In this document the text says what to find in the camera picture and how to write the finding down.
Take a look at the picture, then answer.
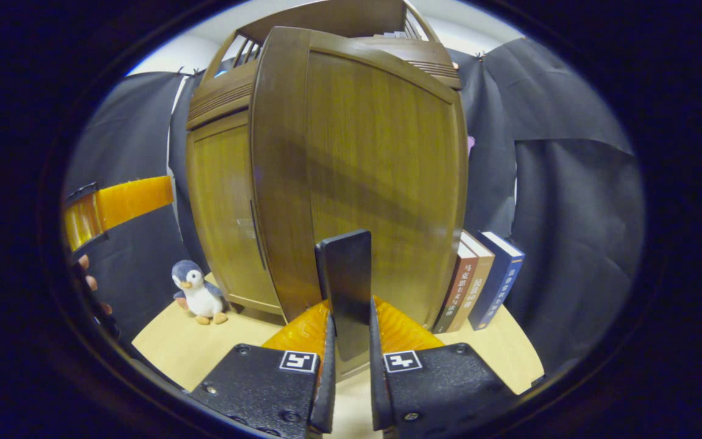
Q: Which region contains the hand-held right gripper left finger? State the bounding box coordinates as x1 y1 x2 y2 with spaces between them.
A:
188 300 337 439

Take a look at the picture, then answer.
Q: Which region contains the blue spine book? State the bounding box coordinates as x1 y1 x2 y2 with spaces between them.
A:
468 230 526 331

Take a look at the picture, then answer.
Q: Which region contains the black backdrop cloth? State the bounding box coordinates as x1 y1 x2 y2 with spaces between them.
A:
63 38 645 374

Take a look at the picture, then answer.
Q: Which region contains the wooden double-door shoe cabinet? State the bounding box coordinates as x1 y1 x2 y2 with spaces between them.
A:
185 0 469 382

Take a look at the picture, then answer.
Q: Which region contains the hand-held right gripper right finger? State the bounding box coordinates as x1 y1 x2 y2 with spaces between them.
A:
368 297 517 439

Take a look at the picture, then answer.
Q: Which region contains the black door handle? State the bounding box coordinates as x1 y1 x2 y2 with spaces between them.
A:
316 229 372 362

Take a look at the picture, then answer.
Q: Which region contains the dark brown spine book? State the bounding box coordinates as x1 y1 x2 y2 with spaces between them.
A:
433 241 479 334

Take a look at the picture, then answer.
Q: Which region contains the wooden cabinet door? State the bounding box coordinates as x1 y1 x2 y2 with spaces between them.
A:
250 27 469 382
186 112 285 315

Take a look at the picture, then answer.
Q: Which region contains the plush penguin toy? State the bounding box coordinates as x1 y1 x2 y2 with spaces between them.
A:
171 260 229 326

